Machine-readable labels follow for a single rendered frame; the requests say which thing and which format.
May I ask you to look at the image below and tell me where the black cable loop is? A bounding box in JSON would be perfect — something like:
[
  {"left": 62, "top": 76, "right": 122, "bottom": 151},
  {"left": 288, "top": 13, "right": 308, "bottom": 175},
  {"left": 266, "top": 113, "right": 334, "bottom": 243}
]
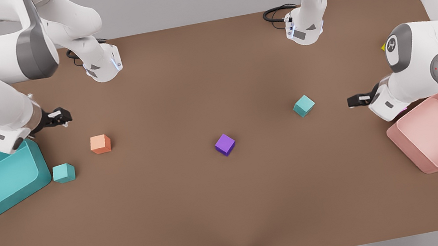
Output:
[
  {"left": 65, "top": 36, "right": 112, "bottom": 69},
  {"left": 262, "top": 2, "right": 303, "bottom": 34}
]

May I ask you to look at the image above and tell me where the teal blue cube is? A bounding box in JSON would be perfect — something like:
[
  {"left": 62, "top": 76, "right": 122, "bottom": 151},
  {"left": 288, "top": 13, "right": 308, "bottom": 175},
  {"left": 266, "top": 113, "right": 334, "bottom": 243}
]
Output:
[
  {"left": 291, "top": 93, "right": 317, "bottom": 119},
  {"left": 51, "top": 162, "right": 77, "bottom": 185}
]

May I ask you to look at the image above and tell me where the teal plastic bin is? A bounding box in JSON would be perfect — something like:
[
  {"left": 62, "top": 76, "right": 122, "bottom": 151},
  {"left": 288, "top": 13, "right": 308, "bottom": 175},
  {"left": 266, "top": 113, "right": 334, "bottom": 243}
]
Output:
[{"left": 0, "top": 136, "right": 57, "bottom": 219}]

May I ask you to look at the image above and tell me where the purple cube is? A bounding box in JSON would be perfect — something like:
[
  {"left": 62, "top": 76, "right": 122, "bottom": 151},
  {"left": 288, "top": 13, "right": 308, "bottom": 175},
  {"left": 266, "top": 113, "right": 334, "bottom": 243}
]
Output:
[{"left": 213, "top": 132, "right": 238, "bottom": 159}]

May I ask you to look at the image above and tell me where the orange cube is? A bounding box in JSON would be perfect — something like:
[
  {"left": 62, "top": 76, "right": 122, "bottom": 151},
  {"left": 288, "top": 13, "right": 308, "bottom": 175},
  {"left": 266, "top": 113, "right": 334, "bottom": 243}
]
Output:
[{"left": 89, "top": 133, "right": 113, "bottom": 156}]

